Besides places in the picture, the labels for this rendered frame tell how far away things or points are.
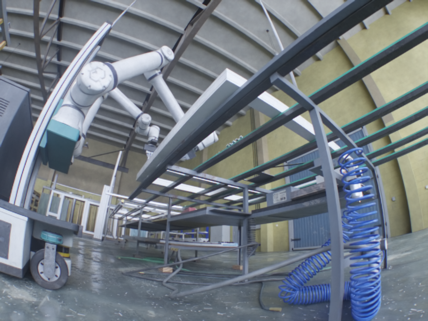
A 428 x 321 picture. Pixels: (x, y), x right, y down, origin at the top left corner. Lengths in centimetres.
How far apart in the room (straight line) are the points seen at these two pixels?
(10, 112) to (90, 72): 45
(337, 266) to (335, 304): 13
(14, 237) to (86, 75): 70
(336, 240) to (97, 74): 108
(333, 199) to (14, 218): 111
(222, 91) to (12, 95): 100
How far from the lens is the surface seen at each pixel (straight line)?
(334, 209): 65
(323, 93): 81
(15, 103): 109
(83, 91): 91
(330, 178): 67
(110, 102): 1389
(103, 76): 92
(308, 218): 788
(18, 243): 87
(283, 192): 137
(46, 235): 91
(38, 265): 96
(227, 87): 76
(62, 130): 94
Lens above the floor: 31
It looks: 25 degrees up
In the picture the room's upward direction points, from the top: 2 degrees clockwise
